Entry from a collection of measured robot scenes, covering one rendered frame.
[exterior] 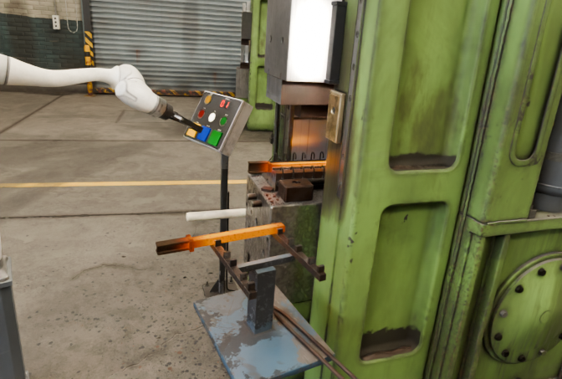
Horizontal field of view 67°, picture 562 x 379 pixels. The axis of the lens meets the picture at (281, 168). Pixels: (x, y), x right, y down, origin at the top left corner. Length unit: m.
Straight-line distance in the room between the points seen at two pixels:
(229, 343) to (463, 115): 1.05
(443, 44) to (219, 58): 8.30
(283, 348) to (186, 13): 8.64
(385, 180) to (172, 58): 8.41
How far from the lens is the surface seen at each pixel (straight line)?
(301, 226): 1.66
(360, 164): 1.36
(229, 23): 9.60
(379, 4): 1.31
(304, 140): 1.99
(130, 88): 1.83
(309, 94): 1.66
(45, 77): 1.78
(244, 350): 1.32
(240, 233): 1.32
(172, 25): 9.54
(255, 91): 6.55
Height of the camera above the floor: 1.55
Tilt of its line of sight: 18 degrees down
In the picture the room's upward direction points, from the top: 4 degrees clockwise
